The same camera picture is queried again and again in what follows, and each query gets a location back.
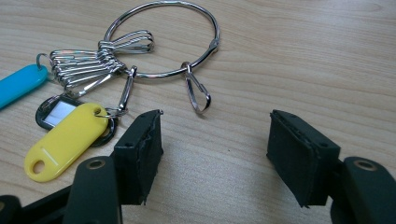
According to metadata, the yellow plastic key tag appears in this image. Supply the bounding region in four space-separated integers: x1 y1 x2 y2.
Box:
23 103 109 183

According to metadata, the large metal key ring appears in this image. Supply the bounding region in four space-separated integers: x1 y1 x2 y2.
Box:
103 0 221 79

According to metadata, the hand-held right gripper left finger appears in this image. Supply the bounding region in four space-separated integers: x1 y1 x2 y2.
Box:
113 108 164 206

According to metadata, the black plastic key tag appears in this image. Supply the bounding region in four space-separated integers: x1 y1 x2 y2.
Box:
35 94 119 147

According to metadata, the blue plastic key tag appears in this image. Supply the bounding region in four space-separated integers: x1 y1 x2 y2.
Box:
0 63 50 110

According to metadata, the metal snap clip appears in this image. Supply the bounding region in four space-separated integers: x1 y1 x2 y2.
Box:
117 65 138 117
181 61 212 116

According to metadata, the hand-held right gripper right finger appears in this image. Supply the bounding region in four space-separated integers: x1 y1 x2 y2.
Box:
266 108 342 208

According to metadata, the bunch of metal snap clips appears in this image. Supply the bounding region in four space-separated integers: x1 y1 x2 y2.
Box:
49 29 156 99

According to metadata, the small metal split ring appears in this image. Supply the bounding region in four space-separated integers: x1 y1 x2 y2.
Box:
35 52 54 71
94 106 120 119

